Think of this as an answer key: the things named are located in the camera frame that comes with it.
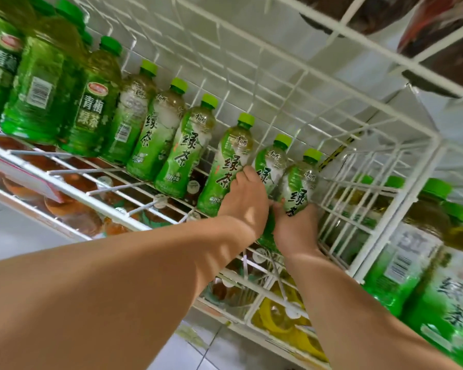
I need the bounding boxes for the row of orange-brown bottles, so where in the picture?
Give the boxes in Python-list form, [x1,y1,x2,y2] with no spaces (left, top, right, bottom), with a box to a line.
[0,125,147,239]

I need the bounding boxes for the cluster of yellow bottles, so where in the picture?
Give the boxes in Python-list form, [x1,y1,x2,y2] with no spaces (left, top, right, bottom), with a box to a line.
[251,281,329,363]

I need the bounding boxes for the row of dark tea bottles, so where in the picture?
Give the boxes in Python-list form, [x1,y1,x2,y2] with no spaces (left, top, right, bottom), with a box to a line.
[291,0,463,99]

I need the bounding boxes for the person's left forearm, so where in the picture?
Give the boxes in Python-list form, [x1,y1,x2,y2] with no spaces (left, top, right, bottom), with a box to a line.
[0,215,255,370]

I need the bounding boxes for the white wire shelf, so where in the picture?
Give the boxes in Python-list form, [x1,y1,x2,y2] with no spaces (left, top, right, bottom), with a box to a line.
[0,0,463,370]

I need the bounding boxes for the row of white-capped amber bottles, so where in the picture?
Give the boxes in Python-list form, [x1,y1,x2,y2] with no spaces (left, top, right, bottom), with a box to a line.
[199,246,278,317]

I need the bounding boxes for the person's left hand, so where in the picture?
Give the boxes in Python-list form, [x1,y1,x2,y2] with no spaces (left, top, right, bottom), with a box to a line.
[217,165,271,248]

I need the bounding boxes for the row of large green-capped bottles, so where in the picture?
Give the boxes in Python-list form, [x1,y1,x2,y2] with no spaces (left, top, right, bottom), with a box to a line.
[354,175,463,370]

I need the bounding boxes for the person's right forearm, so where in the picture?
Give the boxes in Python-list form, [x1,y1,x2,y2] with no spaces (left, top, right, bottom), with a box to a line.
[283,244,463,370]

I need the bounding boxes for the person's right hand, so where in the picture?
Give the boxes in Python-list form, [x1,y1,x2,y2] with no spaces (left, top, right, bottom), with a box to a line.
[271,200,322,260]

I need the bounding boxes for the row of dark green bottles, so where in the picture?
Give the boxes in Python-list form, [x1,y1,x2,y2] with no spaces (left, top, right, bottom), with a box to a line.
[0,0,124,158]

